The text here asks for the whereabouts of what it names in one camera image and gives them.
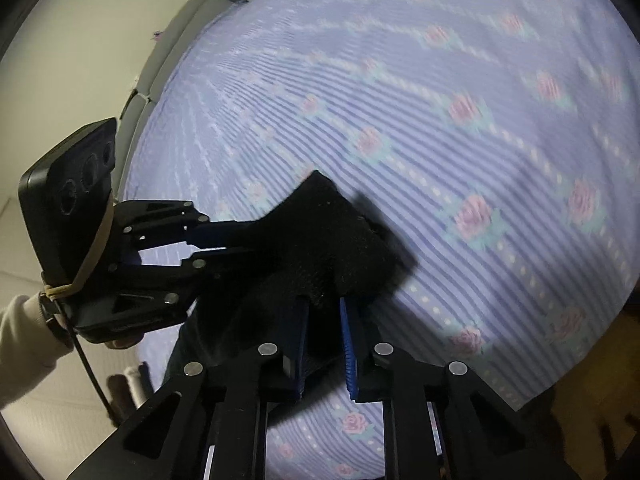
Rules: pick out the black pants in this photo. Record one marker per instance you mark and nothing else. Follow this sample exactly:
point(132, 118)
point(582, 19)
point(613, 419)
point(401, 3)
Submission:
point(325, 240)

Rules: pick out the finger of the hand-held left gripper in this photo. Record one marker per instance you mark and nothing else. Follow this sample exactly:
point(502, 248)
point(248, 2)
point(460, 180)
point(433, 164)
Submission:
point(200, 266)
point(200, 227)

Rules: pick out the grey padded headboard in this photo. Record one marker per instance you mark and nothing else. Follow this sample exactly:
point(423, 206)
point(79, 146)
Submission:
point(165, 45)

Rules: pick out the tan rubber band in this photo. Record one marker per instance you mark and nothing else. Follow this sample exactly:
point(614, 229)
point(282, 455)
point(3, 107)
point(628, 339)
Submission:
point(92, 255)

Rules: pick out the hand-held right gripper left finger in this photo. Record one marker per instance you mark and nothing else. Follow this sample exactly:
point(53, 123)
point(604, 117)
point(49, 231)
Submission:
point(299, 355)

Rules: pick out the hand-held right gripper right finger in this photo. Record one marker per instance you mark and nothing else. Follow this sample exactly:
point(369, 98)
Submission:
point(348, 355)

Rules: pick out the floral striped bed sheet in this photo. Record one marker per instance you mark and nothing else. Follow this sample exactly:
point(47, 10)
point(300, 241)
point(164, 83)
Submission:
point(450, 160)

